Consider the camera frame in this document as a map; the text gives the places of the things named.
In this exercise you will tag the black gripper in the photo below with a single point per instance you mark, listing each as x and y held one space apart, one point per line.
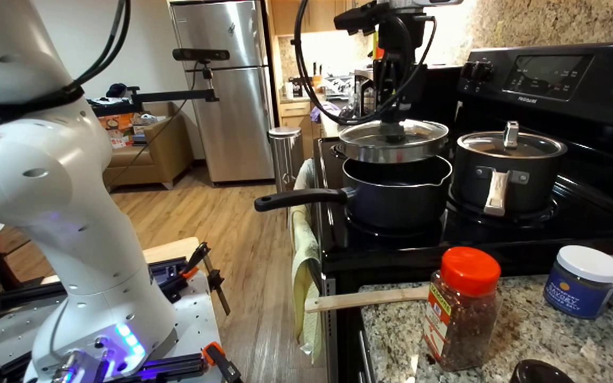
405 35

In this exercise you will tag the glass lid with black knob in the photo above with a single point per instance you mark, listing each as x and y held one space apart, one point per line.
395 141

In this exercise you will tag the plain wooden spoon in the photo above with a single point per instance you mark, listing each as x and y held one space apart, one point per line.
364 299

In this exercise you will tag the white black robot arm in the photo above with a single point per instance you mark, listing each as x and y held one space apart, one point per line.
51 157

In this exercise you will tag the grey stockpot with lid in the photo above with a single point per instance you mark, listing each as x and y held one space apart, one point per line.
505 172

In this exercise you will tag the red lid spice jar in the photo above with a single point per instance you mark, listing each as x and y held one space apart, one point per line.
461 311

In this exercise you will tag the blue tub with white lid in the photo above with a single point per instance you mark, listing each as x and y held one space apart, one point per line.
579 281

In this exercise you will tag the steel trash can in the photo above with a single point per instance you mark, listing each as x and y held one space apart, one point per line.
284 148

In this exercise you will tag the stainless steel refrigerator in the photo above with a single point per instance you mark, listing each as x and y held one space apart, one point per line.
222 48

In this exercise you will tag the black electric stove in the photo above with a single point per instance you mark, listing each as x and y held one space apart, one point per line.
562 92

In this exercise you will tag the yellow white dish towel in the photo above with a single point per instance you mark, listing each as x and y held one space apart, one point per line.
305 254

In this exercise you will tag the black saucepan with long handle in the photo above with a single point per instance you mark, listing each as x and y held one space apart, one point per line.
383 197

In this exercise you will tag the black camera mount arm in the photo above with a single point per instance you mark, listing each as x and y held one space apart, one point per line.
131 89

